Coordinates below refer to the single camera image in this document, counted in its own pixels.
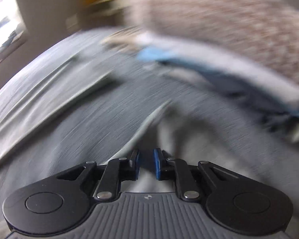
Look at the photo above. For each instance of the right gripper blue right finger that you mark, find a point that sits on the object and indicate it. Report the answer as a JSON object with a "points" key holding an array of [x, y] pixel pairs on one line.
{"points": [[178, 171]]}

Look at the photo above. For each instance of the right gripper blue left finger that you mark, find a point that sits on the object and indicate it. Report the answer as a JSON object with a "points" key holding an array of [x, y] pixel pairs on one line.
{"points": [[114, 173]]}

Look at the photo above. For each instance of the light grey sweatshirt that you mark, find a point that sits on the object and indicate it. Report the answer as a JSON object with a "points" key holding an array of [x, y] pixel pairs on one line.
{"points": [[181, 136]]}

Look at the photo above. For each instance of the grey bed sheet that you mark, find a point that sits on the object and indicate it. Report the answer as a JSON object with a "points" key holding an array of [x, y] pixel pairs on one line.
{"points": [[79, 101]]}

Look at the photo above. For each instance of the light blue garment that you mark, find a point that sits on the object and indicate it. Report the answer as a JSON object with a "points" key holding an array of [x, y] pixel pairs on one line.
{"points": [[261, 90]]}

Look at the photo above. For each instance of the speckled beige knit garment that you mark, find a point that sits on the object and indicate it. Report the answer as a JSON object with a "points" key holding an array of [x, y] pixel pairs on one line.
{"points": [[266, 31]]}

